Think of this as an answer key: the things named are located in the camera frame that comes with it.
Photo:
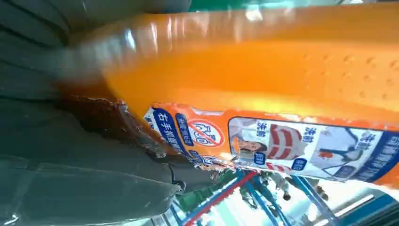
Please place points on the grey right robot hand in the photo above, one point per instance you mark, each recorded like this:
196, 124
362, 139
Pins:
78, 174

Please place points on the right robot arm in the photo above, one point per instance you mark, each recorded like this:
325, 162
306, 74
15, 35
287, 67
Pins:
28, 46

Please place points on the green table mat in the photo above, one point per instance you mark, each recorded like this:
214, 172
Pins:
265, 4

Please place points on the blue steel rack frame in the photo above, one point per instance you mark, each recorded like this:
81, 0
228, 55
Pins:
261, 202

